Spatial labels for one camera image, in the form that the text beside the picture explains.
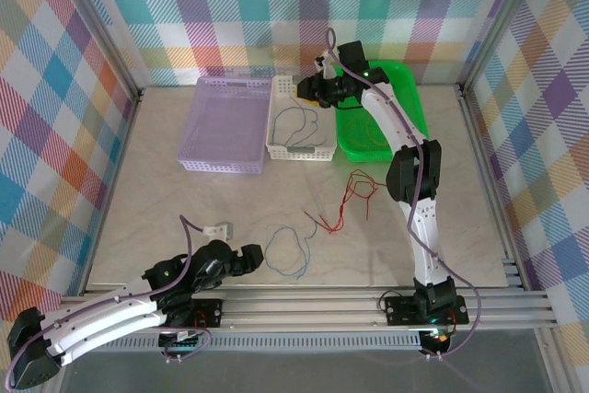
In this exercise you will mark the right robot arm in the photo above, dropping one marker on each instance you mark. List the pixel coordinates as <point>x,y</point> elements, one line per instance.
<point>425,236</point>

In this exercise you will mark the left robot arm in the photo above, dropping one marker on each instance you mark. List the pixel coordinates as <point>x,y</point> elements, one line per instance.
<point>106,319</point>

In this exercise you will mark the white plastic basket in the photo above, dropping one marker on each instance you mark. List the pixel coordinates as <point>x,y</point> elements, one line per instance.
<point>285,89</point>

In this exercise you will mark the green plastic basket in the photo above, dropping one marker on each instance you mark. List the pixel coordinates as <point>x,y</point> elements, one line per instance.
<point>414,103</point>

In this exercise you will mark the small controller board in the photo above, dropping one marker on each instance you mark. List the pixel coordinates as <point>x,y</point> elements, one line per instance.
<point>437,338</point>
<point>184,335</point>

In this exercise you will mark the purple plastic basket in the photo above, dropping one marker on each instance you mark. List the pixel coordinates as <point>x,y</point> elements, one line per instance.
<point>225,126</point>

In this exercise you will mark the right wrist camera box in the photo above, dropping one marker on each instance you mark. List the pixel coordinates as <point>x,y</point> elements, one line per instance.
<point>326,66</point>

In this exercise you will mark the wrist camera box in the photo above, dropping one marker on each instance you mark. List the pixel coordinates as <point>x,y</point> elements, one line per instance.
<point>326,66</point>
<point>221,229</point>

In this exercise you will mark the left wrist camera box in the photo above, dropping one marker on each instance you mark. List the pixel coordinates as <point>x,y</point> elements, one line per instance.
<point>221,229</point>

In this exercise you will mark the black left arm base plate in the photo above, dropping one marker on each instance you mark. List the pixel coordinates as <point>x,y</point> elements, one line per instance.
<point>214,312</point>

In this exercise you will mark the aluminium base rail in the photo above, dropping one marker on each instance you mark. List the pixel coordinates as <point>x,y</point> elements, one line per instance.
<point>299,310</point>

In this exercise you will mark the aluminium side rail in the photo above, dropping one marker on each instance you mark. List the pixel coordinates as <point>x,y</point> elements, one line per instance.
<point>112,181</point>
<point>483,158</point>

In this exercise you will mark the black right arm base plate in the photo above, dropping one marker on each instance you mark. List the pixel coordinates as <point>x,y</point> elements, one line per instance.
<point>400,310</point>

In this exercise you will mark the aluminium frame post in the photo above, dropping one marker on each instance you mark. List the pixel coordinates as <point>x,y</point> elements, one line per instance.
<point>500,20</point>
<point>100,20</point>

